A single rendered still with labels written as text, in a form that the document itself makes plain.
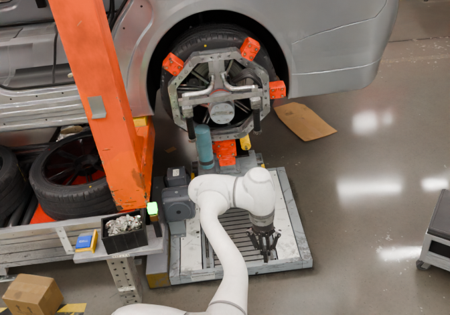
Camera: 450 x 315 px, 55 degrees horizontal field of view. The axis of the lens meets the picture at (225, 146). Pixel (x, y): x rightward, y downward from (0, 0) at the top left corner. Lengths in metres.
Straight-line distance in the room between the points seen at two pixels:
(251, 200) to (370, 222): 1.56
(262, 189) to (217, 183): 0.15
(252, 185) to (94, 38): 0.86
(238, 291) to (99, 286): 1.66
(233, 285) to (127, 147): 1.07
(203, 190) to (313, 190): 1.70
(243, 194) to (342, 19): 1.30
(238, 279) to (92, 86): 1.07
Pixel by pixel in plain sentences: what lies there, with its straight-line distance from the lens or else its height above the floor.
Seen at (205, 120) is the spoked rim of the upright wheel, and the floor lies 0.66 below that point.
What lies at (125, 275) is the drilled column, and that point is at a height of 0.24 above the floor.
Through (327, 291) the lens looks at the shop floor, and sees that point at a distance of 2.50.
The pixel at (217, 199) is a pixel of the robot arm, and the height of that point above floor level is 1.09.
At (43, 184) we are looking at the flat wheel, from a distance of 2.68.
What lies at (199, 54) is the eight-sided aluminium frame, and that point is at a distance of 2.27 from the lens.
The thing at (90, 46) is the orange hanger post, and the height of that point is 1.40.
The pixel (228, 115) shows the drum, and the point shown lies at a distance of 2.26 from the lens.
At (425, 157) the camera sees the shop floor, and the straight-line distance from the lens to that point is 3.45.
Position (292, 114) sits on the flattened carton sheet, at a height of 0.01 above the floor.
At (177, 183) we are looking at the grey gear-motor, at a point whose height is 0.39.
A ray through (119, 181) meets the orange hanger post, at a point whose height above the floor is 0.72.
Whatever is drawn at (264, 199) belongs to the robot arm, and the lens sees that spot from 1.40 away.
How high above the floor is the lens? 2.03
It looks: 36 degrees down
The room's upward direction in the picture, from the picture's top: 7 degrees counter-clockwise
